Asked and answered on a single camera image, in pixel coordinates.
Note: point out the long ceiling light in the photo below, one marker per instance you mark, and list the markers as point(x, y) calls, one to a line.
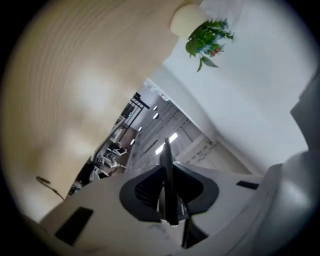
point(173, 137)

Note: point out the black metal railing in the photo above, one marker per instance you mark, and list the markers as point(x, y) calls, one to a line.
point(141, 102)

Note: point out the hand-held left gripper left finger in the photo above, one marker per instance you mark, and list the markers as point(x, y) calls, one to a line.
point(100, 220)

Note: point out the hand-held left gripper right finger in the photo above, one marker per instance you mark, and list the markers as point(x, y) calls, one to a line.
point(225, 190)

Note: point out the flower plant in cream pot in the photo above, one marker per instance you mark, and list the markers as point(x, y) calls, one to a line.
point(185, 20)

